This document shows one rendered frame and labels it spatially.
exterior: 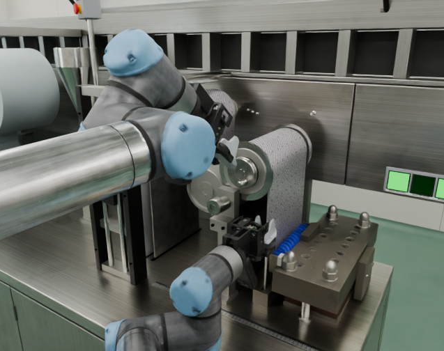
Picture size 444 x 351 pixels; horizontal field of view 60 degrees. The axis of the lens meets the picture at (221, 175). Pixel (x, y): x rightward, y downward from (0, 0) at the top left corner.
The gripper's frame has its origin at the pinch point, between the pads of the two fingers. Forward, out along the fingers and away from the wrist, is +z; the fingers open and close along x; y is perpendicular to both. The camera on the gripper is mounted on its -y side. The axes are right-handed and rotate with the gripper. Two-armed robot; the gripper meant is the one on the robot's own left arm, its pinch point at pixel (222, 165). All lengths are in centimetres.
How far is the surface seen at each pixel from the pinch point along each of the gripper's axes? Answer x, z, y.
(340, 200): 47, 287, 87
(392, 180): -27, 41, 20
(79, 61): 68, 2, 25
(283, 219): -5.3, 29.6, -1.3
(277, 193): -5.2, 20.3, 2.8
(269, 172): -5.4, 11.2, 4.6
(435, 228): -34, 292, 84
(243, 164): 0.4, 8.6, 4.4
